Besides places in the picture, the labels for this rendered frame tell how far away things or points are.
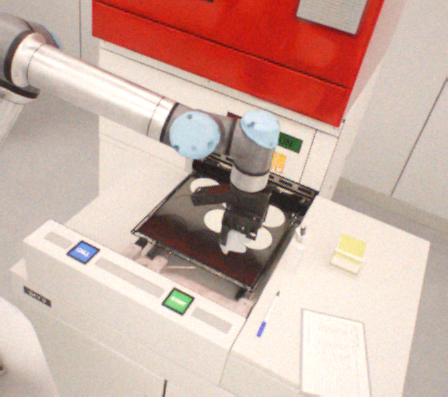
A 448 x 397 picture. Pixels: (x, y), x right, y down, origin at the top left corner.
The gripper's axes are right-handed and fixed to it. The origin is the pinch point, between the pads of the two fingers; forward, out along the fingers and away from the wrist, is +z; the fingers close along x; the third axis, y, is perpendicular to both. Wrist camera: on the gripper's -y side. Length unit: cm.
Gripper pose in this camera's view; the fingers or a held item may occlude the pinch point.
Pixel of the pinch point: (223, 247)
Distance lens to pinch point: 113.0
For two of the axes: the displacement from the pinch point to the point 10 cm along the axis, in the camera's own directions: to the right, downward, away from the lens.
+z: -1.5, 7.9, 5.9
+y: 9.2, 3.3, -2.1
